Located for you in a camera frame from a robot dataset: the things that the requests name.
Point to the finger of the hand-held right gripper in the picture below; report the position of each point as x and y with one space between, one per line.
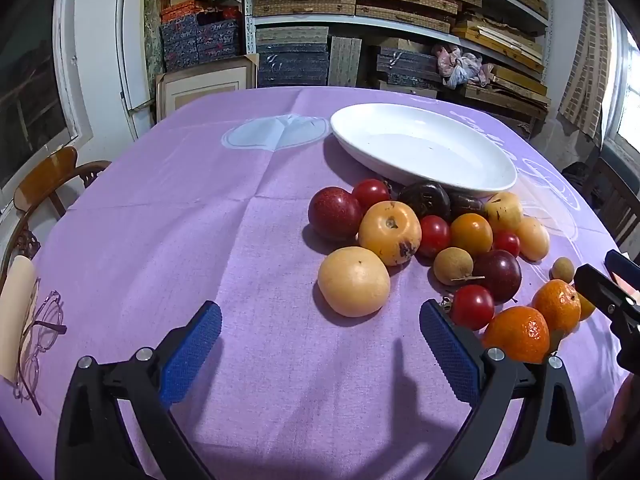
620 262
600 287

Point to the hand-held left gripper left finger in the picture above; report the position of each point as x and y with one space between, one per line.
192 355

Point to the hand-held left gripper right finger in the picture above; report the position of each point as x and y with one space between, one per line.
450 355

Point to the small yellow orange tomato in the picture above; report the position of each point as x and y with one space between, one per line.
585 306

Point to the small brown longan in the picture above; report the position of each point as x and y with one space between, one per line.
562 269

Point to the orange mandarin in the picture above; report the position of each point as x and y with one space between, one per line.
556 305
517 334

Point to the red cherry tomato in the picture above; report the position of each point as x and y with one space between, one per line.
472 306
371 194
506 242
434 235

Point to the pale orange plum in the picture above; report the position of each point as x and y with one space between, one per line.
533 238

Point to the large brown longan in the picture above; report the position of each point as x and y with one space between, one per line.
452 266

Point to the dark red plum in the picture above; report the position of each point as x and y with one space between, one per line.
497 275

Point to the large pale yellow pear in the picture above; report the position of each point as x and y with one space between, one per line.
354 281

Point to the striped yellow pepino melon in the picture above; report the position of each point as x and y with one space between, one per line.
504 210

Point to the yellow persimmon with dark spot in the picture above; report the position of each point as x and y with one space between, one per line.
390 232

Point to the dark purple passion fruit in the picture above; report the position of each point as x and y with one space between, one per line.
467 204
425 200

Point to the dark red passion fruit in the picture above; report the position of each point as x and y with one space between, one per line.
335 212

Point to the white oval plate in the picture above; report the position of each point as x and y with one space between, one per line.
425 147

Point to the person's right hand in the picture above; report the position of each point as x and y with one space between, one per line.
622 410

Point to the dark wooden chair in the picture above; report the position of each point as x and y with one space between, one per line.
617 200

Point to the purple printed tablecloth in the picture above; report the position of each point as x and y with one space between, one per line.
200 260

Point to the dark clothing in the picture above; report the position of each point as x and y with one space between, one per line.
575 175

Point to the purple framed eyeglasses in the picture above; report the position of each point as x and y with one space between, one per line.
50 329

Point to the bright window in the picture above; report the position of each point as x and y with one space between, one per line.
627 95

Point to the beige paper booklet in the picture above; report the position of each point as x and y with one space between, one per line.
12 320

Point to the brick patterned curtain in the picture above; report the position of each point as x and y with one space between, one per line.
587 60

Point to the light wooden chair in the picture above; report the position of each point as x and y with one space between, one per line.
45 175

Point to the pink plastic bag bundle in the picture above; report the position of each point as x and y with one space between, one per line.
460 67

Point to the framed picture in cardboard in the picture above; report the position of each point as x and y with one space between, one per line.
200 87

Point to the dark grey box stack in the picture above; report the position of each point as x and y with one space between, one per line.
292 65
405 67

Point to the white leaning board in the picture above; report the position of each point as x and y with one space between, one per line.
127 60

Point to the stack of blue patterned boxes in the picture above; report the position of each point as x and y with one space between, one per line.
200 40

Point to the white framed window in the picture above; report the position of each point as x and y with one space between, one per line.
30 85

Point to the green marbled panel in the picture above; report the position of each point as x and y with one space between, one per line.
152 35

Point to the orange patterned box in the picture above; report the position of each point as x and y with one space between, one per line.
180 10

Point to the white metal shelving rack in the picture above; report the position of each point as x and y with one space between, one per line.
350 20

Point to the shelf of gift boxes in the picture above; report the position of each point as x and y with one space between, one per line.
300 5

